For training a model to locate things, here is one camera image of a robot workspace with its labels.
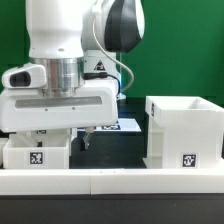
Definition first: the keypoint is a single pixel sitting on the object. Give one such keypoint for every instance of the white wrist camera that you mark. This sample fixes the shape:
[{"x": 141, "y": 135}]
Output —
[{"x": 27, "y": 76}]

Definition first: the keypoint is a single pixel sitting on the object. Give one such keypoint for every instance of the marker sheet on table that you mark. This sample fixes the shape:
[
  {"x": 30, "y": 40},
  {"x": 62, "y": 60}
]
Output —
[{"x": 122, "y": 125}]

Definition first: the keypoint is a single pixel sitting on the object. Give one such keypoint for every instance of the white drawer cabinet frame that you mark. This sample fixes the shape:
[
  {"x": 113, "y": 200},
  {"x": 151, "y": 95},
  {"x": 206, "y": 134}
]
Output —
[{"x": 183, "y": 133}]

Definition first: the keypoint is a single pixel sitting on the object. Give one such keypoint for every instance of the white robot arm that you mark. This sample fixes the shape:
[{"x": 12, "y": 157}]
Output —
[{"x": 58, "y": 89}]

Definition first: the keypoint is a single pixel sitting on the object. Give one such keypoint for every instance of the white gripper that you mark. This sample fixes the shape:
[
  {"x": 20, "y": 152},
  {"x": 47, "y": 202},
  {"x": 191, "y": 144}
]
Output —
[{"x": 93, "y": 104}]

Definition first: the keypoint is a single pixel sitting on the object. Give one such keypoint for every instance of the white front drawer box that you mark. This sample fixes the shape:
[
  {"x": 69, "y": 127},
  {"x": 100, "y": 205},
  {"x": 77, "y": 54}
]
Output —
[{"x": 50, "y": 151}]

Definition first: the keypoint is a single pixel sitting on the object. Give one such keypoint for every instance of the white obstacle wall fence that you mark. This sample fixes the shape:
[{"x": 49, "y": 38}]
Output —
[{"x": 112, "y": 181}]

